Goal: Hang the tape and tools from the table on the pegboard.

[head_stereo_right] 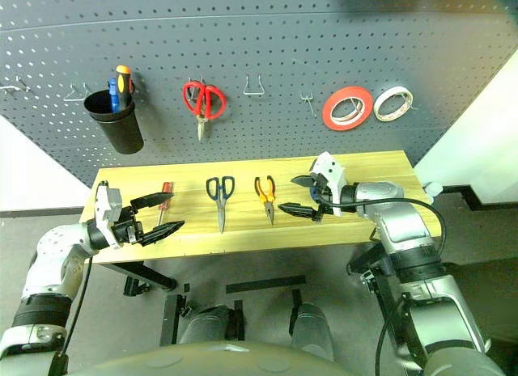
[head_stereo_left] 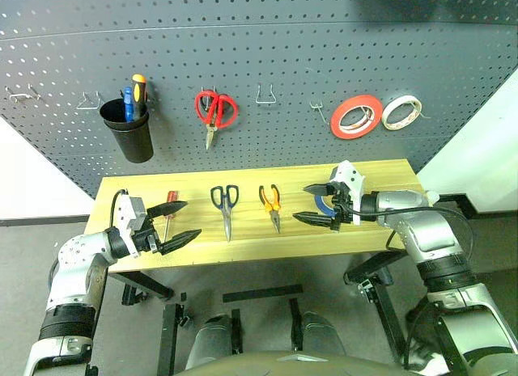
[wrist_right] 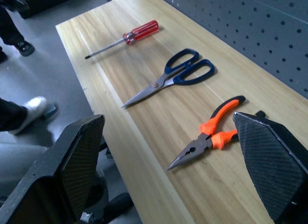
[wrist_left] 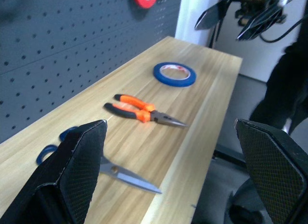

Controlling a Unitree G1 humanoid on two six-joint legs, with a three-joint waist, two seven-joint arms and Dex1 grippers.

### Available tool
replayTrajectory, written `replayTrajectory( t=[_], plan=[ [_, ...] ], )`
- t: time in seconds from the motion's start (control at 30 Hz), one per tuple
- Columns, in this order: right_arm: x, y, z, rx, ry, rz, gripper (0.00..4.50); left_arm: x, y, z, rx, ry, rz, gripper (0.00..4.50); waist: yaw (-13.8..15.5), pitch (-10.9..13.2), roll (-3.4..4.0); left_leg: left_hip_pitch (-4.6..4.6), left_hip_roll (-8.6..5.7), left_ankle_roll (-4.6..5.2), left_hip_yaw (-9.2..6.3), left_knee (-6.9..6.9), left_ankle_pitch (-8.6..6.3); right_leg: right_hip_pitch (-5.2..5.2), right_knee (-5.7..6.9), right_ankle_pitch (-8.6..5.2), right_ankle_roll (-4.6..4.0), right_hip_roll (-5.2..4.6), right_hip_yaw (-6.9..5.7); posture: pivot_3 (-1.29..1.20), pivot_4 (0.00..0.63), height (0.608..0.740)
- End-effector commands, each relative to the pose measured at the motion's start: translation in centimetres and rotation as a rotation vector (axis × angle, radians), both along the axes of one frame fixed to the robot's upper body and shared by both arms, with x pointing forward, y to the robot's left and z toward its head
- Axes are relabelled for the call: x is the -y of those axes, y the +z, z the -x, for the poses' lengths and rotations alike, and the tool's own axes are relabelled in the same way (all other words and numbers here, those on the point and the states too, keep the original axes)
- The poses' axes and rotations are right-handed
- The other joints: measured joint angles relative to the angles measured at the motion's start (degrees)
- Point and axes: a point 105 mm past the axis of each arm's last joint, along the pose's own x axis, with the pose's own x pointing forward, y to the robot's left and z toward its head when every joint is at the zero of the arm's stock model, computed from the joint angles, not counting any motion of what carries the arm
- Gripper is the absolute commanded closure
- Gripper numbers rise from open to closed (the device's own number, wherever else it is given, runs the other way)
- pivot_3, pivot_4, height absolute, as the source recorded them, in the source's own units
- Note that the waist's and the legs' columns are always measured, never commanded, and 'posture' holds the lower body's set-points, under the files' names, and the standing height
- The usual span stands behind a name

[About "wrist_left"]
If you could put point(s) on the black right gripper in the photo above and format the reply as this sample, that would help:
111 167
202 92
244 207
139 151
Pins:
255 4

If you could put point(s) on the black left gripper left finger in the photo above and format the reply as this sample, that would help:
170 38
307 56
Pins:
72 175

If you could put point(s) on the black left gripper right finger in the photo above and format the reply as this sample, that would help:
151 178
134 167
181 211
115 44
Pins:
276 175

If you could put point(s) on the orange and black pliers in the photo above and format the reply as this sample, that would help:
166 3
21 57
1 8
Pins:
142 112

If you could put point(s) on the blue tape roll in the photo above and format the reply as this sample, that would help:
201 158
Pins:
158 75

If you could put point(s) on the grey pegboard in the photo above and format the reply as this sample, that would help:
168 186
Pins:
60 53

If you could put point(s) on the dark grey rounded base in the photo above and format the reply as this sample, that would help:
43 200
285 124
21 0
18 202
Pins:
245 202

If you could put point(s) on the black robot body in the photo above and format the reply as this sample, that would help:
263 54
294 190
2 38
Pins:
284 89

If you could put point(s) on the red tape roll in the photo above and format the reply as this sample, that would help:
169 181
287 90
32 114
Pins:
139 1

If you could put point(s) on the black floor frame bar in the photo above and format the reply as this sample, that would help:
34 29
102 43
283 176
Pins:
231 159

